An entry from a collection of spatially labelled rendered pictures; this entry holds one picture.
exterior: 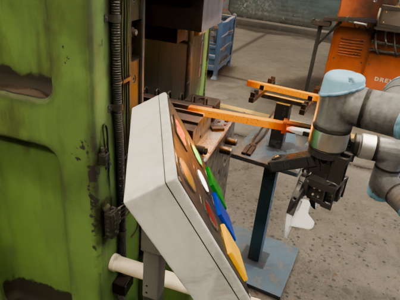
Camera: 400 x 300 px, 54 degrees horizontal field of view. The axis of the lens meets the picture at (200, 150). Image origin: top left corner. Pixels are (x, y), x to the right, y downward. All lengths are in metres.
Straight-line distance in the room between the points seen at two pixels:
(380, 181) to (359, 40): 3.50
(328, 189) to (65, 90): 0.60
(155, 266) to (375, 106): 0.51
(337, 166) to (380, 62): 3.93
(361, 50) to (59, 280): 3.99
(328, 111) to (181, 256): 0.38
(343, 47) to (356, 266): 2.87
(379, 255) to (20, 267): 1.89
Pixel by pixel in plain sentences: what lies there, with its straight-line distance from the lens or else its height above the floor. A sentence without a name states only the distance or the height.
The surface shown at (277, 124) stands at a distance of 1.22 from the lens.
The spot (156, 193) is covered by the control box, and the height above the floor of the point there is 1.18.
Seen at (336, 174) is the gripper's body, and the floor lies 1.09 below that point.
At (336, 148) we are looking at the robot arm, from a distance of 0.79.
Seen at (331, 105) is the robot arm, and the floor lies 1.23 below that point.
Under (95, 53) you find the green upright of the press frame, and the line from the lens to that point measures 0.88.
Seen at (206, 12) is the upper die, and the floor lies 1.32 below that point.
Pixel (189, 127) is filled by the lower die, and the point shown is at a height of 0.98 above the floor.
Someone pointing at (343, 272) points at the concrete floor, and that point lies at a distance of 2.31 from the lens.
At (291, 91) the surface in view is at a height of 0.96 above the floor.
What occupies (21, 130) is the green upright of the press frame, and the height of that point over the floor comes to 1.03.
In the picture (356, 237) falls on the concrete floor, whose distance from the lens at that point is 2.59.
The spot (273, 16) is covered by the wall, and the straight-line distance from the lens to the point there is 8.98.
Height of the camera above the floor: 1.47
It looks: 27 degrees down
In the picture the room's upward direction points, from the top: 5 degrees clockwise
